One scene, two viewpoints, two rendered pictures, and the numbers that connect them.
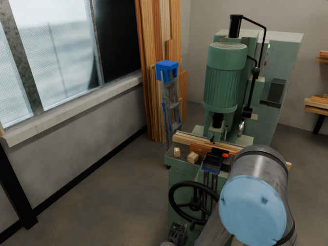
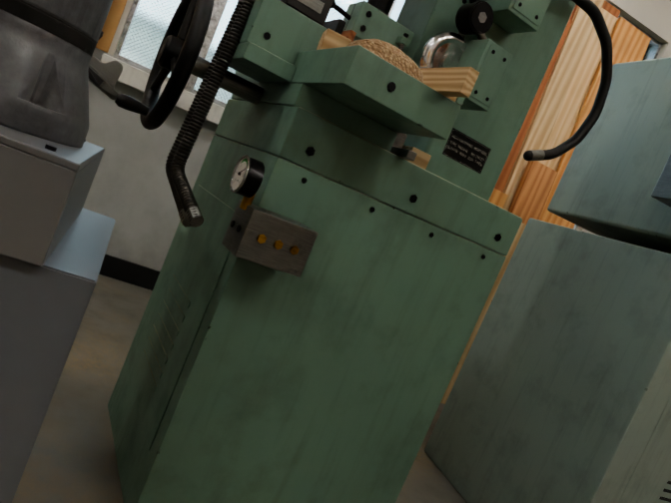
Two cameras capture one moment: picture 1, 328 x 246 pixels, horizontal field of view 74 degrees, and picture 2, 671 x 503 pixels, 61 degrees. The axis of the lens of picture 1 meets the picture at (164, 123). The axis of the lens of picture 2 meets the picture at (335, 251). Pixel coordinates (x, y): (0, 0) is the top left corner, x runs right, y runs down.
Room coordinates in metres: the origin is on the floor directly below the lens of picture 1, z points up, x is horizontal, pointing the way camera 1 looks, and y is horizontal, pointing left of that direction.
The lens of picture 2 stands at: (0.11, -1.11, 0.68)
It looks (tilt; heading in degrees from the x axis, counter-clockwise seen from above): 5 degrees down; 36
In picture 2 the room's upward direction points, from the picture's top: 23 degrees clockwise
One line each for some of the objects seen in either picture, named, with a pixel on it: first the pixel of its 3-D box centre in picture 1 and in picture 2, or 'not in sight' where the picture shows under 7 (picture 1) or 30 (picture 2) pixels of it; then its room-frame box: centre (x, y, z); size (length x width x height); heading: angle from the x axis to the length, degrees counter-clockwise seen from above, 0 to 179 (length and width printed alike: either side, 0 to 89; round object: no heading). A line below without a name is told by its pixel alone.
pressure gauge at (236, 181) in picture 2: not in sight; (247, 183); (0.73, -0.44, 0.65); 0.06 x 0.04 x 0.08; 66
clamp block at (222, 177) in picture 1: (215, 172); (276, 38); (0.83, -0.26, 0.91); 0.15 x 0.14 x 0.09; 66
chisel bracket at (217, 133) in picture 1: (216, 131); (374, 37); (1.04, -0.30, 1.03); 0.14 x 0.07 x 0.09; 156
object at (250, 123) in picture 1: (247, 124); (474, 76); (1.13, -0.51, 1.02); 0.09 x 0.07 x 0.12; 66
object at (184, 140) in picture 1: (226, 151); (363, 81); (1.00, -0.36, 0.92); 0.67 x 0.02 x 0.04; 66
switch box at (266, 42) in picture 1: (260, 55); not in sight; (1.26, -0.55, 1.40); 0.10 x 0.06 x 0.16; 156
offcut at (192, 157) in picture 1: (193, 157); not in sight; (0.94, -0.16, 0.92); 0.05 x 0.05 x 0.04; 48
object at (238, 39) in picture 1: (234, 33); not in sight; (1.15, -0.35, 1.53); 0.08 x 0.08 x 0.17; 66
